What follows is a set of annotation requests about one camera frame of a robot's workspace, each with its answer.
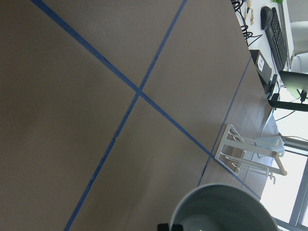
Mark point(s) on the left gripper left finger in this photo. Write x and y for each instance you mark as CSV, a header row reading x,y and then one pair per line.
x,y
163,227

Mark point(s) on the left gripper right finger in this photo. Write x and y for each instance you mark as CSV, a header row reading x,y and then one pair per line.
x,y
177,227

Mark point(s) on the grey plastic cup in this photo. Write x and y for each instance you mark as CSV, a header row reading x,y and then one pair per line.
x,y
221,207

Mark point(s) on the light blue plastic cup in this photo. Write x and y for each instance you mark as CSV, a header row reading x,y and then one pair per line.
x,y
272,143

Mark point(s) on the black keyboard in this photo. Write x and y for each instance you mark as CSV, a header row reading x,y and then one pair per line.
x,y
279,44

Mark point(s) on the black computer mouse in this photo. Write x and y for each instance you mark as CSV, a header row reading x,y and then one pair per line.
x,y
266,17

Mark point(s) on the white wire cup rack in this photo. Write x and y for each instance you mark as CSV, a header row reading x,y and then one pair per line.
x,y
232,153

